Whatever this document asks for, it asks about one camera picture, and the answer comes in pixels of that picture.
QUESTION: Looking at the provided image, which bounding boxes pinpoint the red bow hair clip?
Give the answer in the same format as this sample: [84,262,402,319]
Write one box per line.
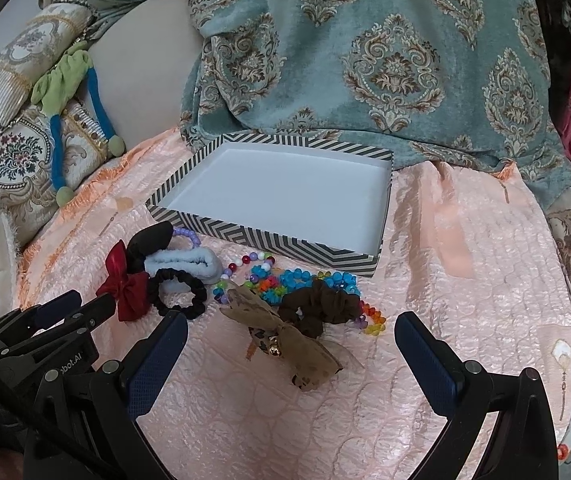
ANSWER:
[95,240,151,322]

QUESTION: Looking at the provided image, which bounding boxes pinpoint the black fabric hair piece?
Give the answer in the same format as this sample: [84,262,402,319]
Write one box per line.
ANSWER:
[126,221,174,274]

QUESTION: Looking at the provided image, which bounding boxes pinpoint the black scrunchie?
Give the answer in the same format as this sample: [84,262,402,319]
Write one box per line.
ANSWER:
[148,268,208,321]

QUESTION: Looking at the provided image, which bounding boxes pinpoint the light blue fluffy scrunchie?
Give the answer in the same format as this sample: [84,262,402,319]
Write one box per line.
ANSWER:
[144,247,223,285]

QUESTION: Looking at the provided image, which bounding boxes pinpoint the multicolour round bead bracelet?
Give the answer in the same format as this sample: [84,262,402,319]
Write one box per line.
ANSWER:
[211,250,278,306]

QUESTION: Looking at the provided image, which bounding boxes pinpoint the tan mesh leopard bow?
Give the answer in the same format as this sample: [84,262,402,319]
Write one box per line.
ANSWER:
[220,286,343,391]

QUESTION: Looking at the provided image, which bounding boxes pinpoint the dark brown scrunchie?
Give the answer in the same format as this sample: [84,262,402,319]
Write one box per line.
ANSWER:
[278,281,361,339]

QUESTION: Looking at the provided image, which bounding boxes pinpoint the striped white jewelry box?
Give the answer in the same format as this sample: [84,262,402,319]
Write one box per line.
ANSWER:
[146,132,394,278]

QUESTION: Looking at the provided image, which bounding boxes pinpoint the embroidered floral cushion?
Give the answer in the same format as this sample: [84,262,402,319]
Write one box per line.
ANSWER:
[0,101,112,247]

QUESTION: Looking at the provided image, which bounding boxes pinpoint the pink quilted bedspread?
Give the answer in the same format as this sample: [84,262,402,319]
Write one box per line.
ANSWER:
[17,130,571,479]

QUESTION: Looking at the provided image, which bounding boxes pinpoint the green blue stuffed toy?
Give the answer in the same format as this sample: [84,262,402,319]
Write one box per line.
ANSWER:
[30,42,126,207]

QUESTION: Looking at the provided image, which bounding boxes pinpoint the cream roll bolster pillow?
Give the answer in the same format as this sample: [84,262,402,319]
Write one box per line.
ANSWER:
[0,2,91,129]

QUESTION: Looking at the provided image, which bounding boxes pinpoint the beige plain pillow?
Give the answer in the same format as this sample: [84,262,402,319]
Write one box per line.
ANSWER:
[89,0,203,150]

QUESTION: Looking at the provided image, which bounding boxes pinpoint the teal damask blanket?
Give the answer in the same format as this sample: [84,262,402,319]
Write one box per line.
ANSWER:
[41,0,571,207]

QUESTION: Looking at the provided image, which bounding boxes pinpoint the purple bead bracelet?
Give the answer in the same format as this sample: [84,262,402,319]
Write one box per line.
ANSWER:
[171,225,202,250]

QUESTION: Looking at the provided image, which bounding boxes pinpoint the rainbow crystal bead bracelet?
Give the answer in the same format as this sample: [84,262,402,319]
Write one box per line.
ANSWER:
[355,299,387,337]

